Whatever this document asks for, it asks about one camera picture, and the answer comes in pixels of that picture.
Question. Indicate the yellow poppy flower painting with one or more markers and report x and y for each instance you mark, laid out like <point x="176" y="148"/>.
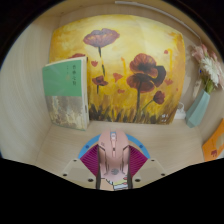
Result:
<point x="133" y="43"/>

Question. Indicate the teal faceted vase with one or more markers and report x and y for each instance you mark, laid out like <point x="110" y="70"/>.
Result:
<point x="197" y="110"/>

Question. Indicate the orange booklet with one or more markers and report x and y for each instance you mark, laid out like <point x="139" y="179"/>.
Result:
<point x="215" y="143"/>

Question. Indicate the pink computer mouse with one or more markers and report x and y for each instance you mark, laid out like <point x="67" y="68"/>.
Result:
<point x="113" y="156"/>

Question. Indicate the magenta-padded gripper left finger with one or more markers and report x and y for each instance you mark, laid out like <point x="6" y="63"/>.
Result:
<point x="89" y="161"/>

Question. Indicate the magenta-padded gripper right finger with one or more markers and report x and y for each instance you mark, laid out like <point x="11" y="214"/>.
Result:
<point x="137" y="161"/>

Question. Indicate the green-covered book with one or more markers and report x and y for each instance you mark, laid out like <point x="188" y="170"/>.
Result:
<point x="65" y="90"/>

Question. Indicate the round blue-rimmed cartoon mouse pad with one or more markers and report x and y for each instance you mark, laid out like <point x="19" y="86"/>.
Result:
<point x="141" y="146"/>

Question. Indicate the white power strip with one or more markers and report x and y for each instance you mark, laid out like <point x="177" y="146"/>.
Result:
<point x="180" y="113"/>

